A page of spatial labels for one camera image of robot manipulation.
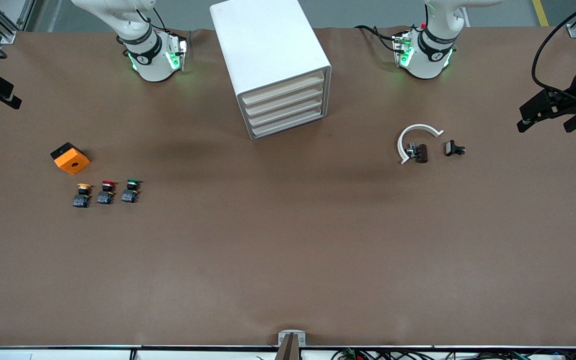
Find yellow push button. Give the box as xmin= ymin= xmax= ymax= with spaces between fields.
xmin=72 ymin=183 xmax=92 ymax=209

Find small dark brown component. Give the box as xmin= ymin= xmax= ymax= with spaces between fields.
xmin=405 ymin=143 xmax=429 ymax=164

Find tangled black cables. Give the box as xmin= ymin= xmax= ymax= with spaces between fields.
xmin=330 ymin=347 xmax=576 ymax=360

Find brown paper table cover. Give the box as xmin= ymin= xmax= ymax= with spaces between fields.
xmin=0 ymin=25 xmax=576 ymax=348

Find grey metal table bracket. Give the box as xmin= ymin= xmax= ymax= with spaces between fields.
xmin=278 ymin=330 xmax=307 ymax=347

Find orange black box with hole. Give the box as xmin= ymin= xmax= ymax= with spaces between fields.
xmin=50 ymin=142 xmax=91 ymax=176

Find green push button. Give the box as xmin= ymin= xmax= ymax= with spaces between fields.
xmin=121 ymin=178 xmax=142 ymax=204

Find red push button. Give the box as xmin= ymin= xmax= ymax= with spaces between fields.
xmin=97 ymin=180 xmax=117 ymax=205

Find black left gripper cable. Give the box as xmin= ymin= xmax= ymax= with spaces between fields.
xmin=531 ymin=0 xmax=576 ymax=93

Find white curved plastic ring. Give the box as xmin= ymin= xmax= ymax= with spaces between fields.
xmin=398 ymin=123 xmax=445 ymax=166

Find black arm base cable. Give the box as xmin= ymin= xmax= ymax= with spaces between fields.
xmin=354 ymin=24 xmax=400 ymax=53

